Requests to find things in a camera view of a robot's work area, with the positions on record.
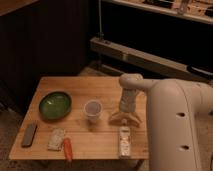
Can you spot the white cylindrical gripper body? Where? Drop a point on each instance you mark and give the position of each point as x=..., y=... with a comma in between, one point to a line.
x=128, y=100

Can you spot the white plastic bottle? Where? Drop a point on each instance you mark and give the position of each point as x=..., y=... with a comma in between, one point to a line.
x=124, y=140

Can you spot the metal frame rail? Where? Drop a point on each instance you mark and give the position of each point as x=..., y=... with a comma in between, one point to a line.
x=145, y=60

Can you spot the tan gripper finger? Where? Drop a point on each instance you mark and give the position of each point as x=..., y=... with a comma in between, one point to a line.
x=134, y=119
x=116, y=118

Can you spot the dark grey rectangular block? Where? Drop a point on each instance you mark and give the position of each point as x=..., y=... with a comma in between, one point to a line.
x=29, y=135

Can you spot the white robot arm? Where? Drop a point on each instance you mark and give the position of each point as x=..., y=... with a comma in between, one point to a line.
x=171, y=107

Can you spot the clear plastic cup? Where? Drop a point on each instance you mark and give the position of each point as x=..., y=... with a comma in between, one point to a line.
x=92, y=110

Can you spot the orange carrot toy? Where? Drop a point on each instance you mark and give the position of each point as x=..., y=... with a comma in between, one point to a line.
x=68, y=149

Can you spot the green bowl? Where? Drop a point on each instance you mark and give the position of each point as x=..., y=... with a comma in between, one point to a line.
x=55, y=105

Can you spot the background shelf with items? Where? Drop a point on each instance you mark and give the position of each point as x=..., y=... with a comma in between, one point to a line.
x=194, y=10

